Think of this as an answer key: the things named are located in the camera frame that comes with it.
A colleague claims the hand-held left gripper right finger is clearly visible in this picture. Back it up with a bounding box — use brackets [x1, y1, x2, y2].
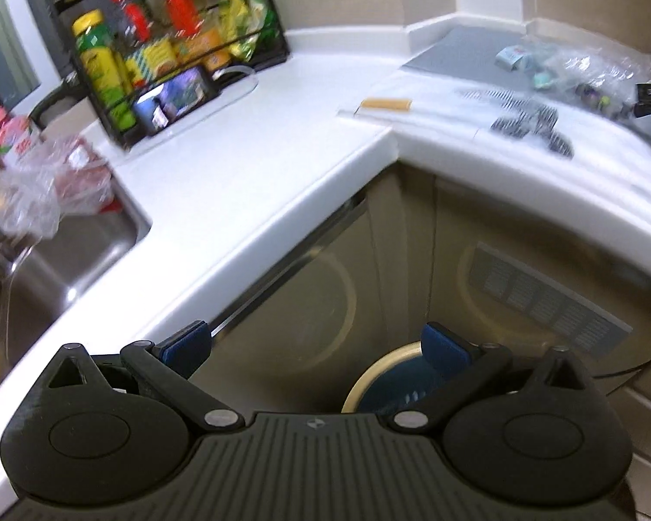
[388, 322, 590, 436]

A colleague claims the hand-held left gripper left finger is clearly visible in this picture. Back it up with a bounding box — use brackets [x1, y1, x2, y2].
[46, 319, 245, 436]

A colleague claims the blue bin with tan rim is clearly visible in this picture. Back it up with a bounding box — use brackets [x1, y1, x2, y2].
[341, 341, 440, 414]

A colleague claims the clear plastic bag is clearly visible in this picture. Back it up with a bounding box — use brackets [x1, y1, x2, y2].
[521, 35, 651, 120]

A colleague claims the beige cabinet door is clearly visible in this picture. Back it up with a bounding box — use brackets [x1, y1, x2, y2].
[401, 165, 651, 392]
[187, 163, 408, 414]

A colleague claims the small purple green wrapper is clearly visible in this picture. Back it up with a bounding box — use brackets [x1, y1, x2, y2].
[575, 84, 615, 115]

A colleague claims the grey cabinet vent grille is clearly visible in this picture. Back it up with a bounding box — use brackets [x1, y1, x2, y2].
[467, 242, 633, 360]

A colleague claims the stainless steel sink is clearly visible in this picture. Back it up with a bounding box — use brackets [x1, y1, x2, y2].
[0, 174, 153, 387]

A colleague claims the clear patterned plastic sheet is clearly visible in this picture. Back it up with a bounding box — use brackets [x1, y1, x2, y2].
[339, 73, 651, 237]

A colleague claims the grey mat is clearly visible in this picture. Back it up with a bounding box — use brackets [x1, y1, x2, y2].
[401, 26, 554, 90]

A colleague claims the clear bag with red contents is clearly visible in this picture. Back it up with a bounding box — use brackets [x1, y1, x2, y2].
[0, 135, 116, 241]

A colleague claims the blue can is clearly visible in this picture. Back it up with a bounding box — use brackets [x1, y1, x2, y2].
[133, 95, 167, 134]

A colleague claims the purple box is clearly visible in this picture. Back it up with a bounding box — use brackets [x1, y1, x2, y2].
[160, 72, 208, 116]

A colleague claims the pink bottle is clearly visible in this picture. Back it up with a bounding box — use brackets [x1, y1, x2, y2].
[0, 106, 45, 170]

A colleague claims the green jar yellow lid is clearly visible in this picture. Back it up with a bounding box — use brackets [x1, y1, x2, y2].
[72, 9, 132, 132]

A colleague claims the orange packet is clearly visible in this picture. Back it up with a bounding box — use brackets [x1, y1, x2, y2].
[179, 30, 232, 69]

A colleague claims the yellow green snack packet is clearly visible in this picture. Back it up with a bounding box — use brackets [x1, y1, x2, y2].
[217, 0, 273, 62]

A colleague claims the orange bottle yellow cap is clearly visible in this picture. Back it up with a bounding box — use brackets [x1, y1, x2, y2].
[157, 0, 204, 39]

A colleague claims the white framed window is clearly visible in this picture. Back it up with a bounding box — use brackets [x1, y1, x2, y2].
[0, 0, 60, 115]

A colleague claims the black cable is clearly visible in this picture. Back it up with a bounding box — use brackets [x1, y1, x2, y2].
[594, 348, 651, 381]

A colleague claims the black curved handle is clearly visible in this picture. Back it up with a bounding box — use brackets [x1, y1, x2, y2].
[30, 80, 82, 127]

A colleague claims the black wire rack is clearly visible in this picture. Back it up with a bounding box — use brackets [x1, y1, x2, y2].
[43, 0, 291, 150]

